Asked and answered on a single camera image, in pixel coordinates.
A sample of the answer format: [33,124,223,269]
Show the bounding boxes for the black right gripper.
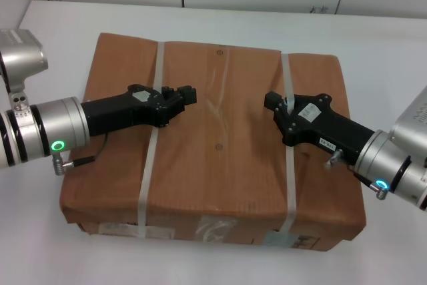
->
[264,91,380,166]

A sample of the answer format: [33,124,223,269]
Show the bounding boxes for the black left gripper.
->
[81,83,198,139]

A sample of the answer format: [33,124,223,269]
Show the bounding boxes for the brown cardboard box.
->
[59,32,368,252]

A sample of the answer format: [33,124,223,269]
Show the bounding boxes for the white plastic strapping band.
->
[136,41,166,236]
[279,53,298,233]

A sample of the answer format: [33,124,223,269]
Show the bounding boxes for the silver right arm cable plug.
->
[324,149,345,169]

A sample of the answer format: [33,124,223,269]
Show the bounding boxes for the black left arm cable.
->
[51,132,109,176]

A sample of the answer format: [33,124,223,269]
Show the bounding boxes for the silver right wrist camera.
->
[388,84,427,158]

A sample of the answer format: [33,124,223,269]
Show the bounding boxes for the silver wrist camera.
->
[388,84,427,158]
[0,27,48,113]

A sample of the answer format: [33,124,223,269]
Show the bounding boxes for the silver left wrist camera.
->
[0,27,48,113]

